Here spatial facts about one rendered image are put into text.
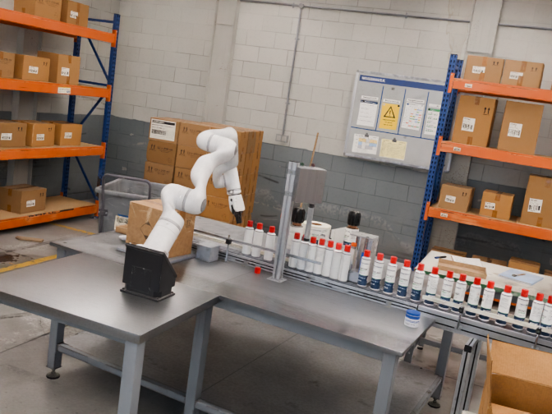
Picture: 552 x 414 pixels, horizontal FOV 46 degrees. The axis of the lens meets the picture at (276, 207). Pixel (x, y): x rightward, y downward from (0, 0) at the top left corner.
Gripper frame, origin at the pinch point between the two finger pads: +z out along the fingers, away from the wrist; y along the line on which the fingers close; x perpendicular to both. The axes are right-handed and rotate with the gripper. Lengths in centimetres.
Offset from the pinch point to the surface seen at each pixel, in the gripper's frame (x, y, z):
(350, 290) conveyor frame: -65, -5, 47
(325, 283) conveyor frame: -52, -5, 43
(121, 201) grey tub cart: 186, 112, -31
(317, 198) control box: -56, -7, -5
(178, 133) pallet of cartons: 215, 256, -100
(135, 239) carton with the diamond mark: 45, -42, 1
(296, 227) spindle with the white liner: -24.7, 24.2, 10.9
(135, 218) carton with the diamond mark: 42, -42, -11
